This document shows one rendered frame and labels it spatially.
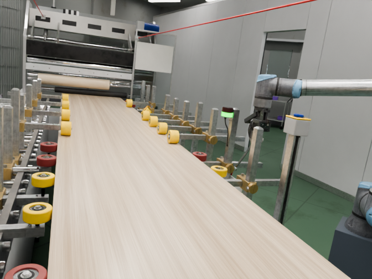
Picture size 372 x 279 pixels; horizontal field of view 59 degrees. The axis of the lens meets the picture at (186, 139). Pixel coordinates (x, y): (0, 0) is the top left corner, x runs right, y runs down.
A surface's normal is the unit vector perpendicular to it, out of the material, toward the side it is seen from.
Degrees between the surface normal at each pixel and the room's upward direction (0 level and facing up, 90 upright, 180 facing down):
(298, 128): 90
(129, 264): 0
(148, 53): 90
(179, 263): 0
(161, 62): 90
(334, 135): 90
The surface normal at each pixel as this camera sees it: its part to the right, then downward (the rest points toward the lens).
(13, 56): 0.82, 0.22
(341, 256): -0.56, 0.11
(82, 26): 0.34, 0.24
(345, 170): -0.90, -0.01
